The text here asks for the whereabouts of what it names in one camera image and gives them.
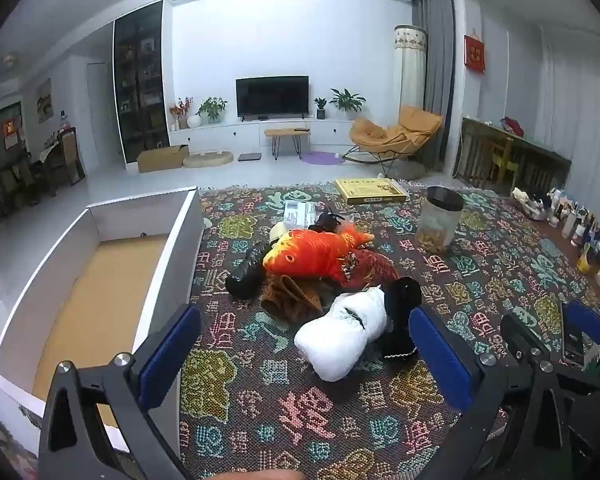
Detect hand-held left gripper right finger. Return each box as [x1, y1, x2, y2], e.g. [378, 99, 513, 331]
[402, 306, 576, 480]

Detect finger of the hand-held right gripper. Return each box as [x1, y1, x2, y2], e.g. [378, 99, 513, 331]
[561, 301, 600, 367]
[500, 311, 552, 361]

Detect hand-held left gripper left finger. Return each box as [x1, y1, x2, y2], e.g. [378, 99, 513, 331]
[39, 304, 203, 480]

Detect black cloth with white trim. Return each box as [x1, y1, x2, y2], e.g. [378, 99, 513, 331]
[377, 276, 423, 361]

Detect white plastic bag bundle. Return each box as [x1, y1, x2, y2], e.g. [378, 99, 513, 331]
[294, 285, 388, 382]

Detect phone case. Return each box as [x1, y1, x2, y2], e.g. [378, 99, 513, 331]
[337, 249, 403, 291]

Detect black plastic bag roll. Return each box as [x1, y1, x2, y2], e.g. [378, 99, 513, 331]
[225, 241, 268, 302]

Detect brown cloth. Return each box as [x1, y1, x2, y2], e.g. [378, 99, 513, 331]
[260, 276, 326, 322]

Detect white drawer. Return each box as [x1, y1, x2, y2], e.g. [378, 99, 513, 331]
[0, 186, 206, 431]

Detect orange fish plush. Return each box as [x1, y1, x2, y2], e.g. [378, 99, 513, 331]
[262, 224, 376, 283]

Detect white printed packet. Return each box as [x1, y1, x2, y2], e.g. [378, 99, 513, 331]
[282, 200, 326, 228]

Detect yellow container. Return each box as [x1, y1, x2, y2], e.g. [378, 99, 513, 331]
[577, 242, 600, 276]

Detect row of bottles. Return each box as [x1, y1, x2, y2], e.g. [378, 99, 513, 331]
[550, 187, 600, 306]

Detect clear plastic jar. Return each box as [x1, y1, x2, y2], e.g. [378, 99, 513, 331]
[416, 186, 465, 256]

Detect black hair clip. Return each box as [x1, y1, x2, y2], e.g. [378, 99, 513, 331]
[307, 211, 348, 235]

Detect dark wooden table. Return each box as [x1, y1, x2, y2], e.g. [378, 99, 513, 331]
[455, 116, 573, 201]

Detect flat yellow box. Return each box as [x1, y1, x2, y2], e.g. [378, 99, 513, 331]
[334, 178, 411, 206]

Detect cardboard box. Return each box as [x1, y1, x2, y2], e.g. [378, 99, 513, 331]
[137, 144, 190, 174]

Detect beige floor cushion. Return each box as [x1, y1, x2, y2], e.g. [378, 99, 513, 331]
[182, 150, 235, 168]

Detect white sheer curtain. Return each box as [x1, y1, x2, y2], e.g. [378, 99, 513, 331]
[535, 25, 600, 201]

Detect white television cabinet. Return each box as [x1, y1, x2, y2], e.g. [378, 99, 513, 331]
[170, 117, 361, 158]

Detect orange rocking chair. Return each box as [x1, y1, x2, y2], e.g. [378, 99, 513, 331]
[342, 105, 445, 166]

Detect round purple mat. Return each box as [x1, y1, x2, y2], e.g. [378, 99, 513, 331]
[300, 151, 343, 167]

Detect red flowers in vase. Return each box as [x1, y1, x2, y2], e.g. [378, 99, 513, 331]
[170, 97, 194, 131]

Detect small wooden bench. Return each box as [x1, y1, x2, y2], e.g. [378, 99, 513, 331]
[264, 127, 312, 161]

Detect bushy potted plant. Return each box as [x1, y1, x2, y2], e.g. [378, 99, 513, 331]
[196, 96, 228, 125]

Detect white door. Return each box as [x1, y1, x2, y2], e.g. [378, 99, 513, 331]
[86, 61, 116, 171]

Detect broad leaf potted plant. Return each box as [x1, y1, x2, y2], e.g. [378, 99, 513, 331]
[330, 88, 367, 121]

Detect dark glass display cabinet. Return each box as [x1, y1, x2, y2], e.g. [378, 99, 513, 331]
[113, 1, 171, 163]

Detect red door poster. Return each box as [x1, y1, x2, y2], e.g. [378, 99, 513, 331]
[2, 116, 21, 150]

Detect flat screen television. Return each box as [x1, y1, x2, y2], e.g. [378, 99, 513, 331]
[235, 75, 310, 122]

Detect grey curtain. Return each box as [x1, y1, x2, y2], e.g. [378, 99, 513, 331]
[411, 0, 463, 171]

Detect covered standing air conditioner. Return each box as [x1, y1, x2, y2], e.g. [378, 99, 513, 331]
[394, 25, 428, 111]

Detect framed wall picture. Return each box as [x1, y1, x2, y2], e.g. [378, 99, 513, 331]
[35, 78, 53, 124]

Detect red wall hanging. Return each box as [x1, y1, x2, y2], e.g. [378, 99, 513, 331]
[464, 35, 487, 75]

